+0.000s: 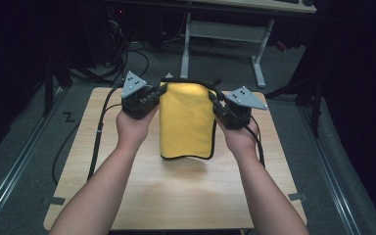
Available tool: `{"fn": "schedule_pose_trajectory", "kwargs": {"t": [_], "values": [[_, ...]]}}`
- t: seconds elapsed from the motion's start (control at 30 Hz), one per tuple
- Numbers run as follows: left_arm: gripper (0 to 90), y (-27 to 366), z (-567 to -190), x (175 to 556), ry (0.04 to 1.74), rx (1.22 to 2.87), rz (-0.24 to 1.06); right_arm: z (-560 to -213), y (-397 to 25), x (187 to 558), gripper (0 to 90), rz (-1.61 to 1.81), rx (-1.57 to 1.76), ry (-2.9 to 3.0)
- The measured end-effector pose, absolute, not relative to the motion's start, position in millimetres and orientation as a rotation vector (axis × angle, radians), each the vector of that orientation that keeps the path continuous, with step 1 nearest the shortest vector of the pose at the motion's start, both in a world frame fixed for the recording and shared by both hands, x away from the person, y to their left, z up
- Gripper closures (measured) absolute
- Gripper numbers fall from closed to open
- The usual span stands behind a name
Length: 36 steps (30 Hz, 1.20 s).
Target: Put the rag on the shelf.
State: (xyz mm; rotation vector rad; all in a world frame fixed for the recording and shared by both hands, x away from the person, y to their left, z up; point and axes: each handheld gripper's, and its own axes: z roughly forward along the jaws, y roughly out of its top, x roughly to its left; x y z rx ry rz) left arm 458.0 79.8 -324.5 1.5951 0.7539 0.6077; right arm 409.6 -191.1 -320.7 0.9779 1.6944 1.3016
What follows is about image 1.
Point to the grey tape strip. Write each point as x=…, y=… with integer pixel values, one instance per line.
x=297, y=196
x=54, y=200

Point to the crumpled white paper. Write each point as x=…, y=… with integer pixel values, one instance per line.
x=169, y=75

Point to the person's left hand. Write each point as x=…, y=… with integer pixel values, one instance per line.
x=132, y=130

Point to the black zigzag floor tape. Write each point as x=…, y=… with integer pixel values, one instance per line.
x=68, y=117

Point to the person's right hand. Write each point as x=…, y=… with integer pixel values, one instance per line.
x=241, y=140

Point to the metal floor rail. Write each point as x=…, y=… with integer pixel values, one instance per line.
x=16, y=166
x=331, y=176

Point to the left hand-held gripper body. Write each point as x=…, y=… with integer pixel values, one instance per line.
x=137, y=104

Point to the desk with white legs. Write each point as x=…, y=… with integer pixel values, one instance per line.
x=228, y=31

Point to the small red object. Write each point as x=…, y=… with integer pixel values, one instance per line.
x=281, y=46

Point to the black metal stand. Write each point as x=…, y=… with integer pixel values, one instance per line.
x=48, y=88
x=316, y=104

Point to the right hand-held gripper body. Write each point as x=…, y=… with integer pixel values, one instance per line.
x=236, y=112

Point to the yellow towel with black trim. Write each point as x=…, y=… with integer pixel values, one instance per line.
x=186, y=120

